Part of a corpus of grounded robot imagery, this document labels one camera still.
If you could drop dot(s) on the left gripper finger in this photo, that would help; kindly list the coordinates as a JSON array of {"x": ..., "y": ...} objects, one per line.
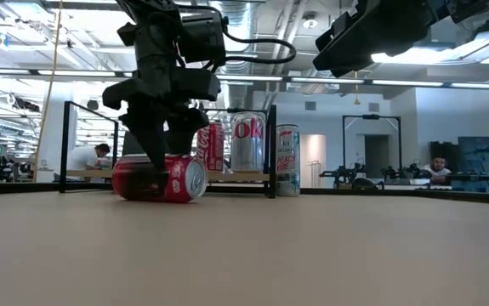
[
  {"x": 182, "y": 132},
  {"x": 150, "y": 136}
]

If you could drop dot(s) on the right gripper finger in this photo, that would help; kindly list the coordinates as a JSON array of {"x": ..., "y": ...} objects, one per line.
[{"x": 337, "y": 55}]

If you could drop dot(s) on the red Coca-Cola Star Wars can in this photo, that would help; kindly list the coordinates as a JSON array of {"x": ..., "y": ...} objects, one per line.
[{"x": 182, "y": 176}]

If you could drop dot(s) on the silver Diet Coke can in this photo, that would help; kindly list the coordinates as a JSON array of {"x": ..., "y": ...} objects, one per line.
[{"x": 248, "y": 144}]

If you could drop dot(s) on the slim Peach Vibe can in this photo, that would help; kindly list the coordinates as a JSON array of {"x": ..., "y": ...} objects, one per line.
[{"x": 288, "y": 161}]

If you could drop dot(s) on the round ceiling smoke detector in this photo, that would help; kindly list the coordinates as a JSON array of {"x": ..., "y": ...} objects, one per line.
[{"x": 310, "y": 22}]

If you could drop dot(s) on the yellow ceiling pendant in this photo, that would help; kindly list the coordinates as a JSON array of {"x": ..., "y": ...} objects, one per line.
[{"x": 356, "y": 101}]

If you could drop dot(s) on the bending person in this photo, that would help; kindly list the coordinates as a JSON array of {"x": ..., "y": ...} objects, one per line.
[{"x": 84, "y": 159}]

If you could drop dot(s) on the white door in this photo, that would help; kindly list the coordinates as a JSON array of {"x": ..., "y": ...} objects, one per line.
[{"x": 312, "y": 149}]

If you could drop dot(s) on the dark grey door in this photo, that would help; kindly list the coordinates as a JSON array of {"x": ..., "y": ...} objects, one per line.
[{"x": 376, "y": 153}]

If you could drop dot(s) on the seated person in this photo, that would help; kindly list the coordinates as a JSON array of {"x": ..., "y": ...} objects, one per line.
[{"x": 437, "y": 170}]

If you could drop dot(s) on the blue equipment rack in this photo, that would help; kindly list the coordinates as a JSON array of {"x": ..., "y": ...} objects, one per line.
[{"x": 478, "y": 157}]

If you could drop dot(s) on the square wall vent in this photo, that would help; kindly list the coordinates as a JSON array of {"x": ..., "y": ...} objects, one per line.
[
  {"x": 310, "y": 105},
  {"x": 373, "y": 107}
]

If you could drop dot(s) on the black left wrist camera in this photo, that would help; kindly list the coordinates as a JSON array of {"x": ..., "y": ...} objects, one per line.
[{"x": 201, "y": 40}]

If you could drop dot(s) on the black metal station frame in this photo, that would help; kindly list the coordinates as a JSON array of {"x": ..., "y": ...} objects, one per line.
[{"x": 371, "y": 116}]

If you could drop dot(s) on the wooden shelf with black frame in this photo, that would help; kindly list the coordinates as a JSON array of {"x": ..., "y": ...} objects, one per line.
[{"x": 244, "y": 176}]

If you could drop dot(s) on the silver round air duct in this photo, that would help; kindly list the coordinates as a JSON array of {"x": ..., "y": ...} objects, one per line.
[{"x": 237, "y": 13}]

